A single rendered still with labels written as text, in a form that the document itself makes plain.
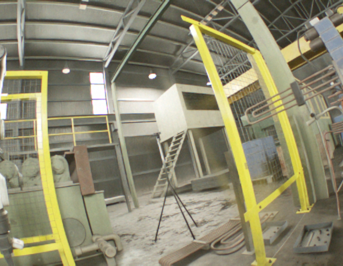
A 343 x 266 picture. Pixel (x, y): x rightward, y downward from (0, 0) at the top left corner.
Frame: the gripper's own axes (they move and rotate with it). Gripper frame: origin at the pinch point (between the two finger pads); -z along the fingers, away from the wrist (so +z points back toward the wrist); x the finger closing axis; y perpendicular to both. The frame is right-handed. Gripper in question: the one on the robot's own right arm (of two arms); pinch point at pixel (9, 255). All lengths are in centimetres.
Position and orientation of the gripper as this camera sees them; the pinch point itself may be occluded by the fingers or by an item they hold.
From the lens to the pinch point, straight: 88.8
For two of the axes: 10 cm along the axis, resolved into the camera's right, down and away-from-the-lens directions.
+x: -7.0, 1.2, 7.0
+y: -7.1, 0.2, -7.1
